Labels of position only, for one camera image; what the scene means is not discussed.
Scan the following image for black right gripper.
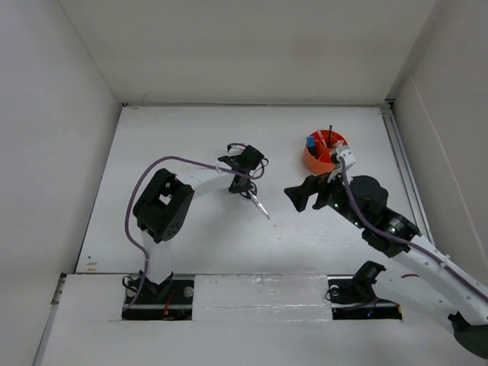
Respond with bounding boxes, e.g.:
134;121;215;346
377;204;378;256
284;164;367;229

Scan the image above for black handled scissors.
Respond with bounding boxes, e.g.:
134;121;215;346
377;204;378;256
240;182;271;220

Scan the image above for blue cap black highlighter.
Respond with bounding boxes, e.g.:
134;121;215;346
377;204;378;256
307;136;316;156

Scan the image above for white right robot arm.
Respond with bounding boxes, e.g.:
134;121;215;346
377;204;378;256
284;173;487;359

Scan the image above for orange round desk organizer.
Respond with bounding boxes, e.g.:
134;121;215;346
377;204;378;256
303;130;348;175

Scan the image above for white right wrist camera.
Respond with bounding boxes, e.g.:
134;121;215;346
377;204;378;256
330;145;356;169

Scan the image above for aluminium rail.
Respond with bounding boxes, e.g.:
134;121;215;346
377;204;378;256
380;99;435;243

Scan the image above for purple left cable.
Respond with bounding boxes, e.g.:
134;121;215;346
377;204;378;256
124;143;268;312

